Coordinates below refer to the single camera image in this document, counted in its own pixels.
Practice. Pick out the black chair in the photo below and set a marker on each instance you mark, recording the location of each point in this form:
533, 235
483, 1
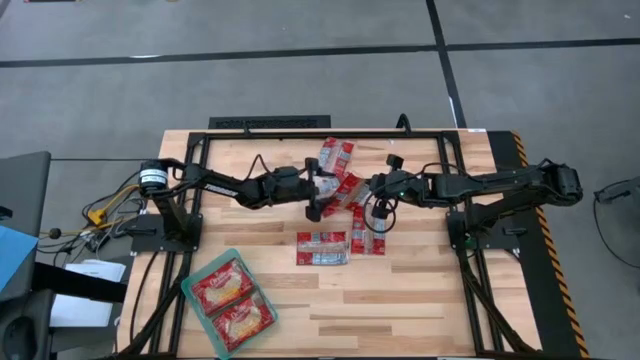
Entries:
20, 335

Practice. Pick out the white paper sheet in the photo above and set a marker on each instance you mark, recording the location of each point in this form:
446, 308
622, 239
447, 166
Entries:
85, 312

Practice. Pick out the black mat yellow hazard stripes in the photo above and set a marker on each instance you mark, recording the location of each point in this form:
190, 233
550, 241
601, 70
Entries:
545, 300

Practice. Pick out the black metal rig frame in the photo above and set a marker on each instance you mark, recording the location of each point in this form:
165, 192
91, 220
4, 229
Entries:
325, 134

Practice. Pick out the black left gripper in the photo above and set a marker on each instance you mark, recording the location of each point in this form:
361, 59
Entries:
300, 187

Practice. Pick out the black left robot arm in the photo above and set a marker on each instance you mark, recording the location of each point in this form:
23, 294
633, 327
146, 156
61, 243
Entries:
220, 182

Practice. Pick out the black floor vent grate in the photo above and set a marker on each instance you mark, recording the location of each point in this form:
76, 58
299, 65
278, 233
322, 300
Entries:
270, 122

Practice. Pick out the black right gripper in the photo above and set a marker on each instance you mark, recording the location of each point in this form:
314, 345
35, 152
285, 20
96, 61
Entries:
402, 187

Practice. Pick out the dark grey panel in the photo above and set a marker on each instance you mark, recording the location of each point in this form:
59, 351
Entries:
25, 190

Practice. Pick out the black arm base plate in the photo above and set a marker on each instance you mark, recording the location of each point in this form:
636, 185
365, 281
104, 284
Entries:
510, 231
145, 232

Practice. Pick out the blue paper sheet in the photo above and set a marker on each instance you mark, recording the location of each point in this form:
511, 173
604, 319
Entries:
15, 255

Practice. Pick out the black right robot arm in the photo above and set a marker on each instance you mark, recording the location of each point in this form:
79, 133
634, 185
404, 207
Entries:
500, 182

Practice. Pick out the teal plastic basket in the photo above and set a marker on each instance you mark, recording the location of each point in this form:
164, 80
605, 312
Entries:
204, 320

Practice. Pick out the red popcorn bag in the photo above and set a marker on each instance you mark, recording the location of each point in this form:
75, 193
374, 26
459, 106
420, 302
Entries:
245, 322
350, 192
220, 287
337, 155
367, 240
322, 248
327, 187

